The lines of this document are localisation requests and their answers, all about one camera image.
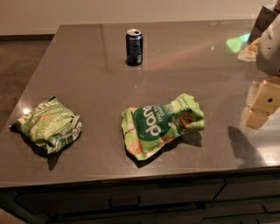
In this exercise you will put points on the dark cabinet drawer front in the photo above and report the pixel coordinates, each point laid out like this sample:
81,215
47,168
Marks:
97,199

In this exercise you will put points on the dark right cabinet drawer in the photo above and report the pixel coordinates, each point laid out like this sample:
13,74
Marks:
249,187

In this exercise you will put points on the black drawer handle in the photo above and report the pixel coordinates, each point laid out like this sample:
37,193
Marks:
124,202

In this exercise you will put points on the dark blue soda can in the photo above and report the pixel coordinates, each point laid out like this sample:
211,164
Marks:
134,47

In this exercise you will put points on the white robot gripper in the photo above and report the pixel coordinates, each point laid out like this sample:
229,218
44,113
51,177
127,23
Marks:
269,49

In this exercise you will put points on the dark cabinet drawer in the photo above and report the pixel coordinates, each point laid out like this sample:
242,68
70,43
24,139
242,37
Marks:
97,199
249,187

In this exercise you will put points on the green rice chip bag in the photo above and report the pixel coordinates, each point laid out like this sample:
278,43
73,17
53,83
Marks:
148,129

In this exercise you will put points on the green jalapeno chip bag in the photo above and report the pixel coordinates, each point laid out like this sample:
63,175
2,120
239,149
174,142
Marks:
51,125

